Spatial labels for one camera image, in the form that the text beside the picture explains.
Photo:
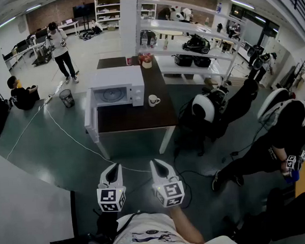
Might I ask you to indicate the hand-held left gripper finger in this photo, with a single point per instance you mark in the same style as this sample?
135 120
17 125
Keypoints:
119 175
103 176

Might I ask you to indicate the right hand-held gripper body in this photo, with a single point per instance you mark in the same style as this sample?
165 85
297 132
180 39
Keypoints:
172 191

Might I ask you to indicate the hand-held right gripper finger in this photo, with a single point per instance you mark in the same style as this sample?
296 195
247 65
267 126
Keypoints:
172 172
155 178

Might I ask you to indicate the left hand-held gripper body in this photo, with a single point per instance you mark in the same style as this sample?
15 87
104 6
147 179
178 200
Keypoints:
111 196

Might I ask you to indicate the white ceramic mug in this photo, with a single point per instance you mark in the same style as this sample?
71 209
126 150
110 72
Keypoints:
152 101

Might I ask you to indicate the white microwave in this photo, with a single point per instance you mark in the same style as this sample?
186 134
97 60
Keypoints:
114 78

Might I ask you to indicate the person's right forearm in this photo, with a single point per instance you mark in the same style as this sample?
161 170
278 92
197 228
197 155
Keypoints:
184 224

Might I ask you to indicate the person's left forearm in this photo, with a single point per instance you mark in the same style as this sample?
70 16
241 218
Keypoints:
106 223

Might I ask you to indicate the red paper cup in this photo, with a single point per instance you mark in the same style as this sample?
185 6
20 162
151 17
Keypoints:
129 61

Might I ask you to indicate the person's white shirt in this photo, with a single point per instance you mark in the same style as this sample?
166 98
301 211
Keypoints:
148 239

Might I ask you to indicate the dark wooden table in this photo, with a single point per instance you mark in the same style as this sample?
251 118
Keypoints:
132 117

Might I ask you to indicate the white and black backpack rig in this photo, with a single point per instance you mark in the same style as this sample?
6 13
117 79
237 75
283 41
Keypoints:
202 108

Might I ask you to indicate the white desk panel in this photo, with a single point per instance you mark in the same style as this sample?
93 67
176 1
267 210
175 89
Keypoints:
27 214

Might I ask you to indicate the black mesh waste bin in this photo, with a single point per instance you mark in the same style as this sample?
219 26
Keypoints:
67 99

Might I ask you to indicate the white power strip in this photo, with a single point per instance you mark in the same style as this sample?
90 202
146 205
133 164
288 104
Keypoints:
47 99

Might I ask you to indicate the red flowers in white pot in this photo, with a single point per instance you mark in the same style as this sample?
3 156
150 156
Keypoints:
147 62

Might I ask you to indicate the green drink bottle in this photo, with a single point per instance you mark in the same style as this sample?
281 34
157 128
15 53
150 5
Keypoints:
165 44

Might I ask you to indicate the clear bottle with red label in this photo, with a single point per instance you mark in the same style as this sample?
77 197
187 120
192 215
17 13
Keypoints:
152 42

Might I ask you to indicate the clear water bottle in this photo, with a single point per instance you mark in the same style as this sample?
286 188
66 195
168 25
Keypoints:
144 41

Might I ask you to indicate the round wooden table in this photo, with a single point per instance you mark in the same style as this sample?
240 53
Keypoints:
168 32

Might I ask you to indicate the white shelving rack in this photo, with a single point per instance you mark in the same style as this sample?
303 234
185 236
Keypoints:
178 25

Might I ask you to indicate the white background desk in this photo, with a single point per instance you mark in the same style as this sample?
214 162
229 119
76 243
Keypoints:
69 24

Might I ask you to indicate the white background shelf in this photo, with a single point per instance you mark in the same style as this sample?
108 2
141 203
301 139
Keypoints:
108 11

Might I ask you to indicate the black wall screen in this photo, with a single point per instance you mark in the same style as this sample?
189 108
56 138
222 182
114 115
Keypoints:
83 10

